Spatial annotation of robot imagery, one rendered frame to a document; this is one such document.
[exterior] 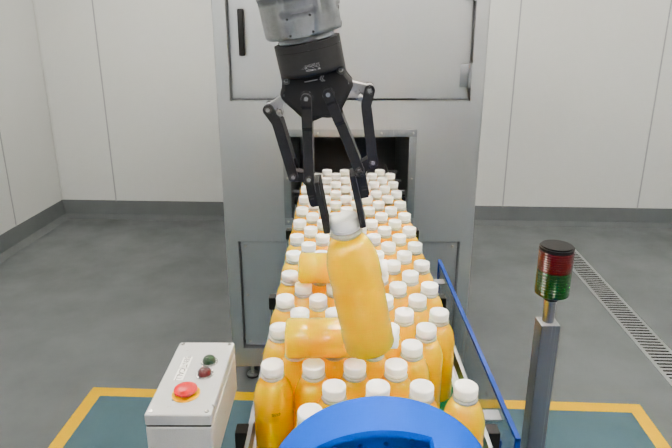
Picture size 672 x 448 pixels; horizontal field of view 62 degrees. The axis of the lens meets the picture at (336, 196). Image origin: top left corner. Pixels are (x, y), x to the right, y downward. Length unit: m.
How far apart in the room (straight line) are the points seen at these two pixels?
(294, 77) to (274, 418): 0.62
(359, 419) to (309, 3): 0.45
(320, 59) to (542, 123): 4.43
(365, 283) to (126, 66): 4.53
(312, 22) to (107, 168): 4.81
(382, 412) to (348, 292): 0.15
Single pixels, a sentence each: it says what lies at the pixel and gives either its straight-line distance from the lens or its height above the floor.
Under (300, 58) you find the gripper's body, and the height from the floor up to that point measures 1.62.
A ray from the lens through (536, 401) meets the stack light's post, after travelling 1.26.
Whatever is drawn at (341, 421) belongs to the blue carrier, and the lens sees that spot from 0.68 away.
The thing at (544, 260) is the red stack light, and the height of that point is 1.23.
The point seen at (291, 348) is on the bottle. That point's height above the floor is 1.13.
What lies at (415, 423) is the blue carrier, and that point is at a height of 1.23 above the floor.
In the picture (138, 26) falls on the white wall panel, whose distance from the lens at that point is 5.06.
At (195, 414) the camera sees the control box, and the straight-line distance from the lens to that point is 0.91.
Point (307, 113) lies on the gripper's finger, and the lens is 0.65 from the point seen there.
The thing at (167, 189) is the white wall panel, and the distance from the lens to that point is 5.21.
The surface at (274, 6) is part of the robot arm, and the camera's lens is 0.61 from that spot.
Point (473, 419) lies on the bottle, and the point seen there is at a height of 1.05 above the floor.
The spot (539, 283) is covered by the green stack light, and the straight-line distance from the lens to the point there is 1.14.
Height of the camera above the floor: 1.65
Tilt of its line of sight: 17 degrees down
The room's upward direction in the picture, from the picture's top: straight up
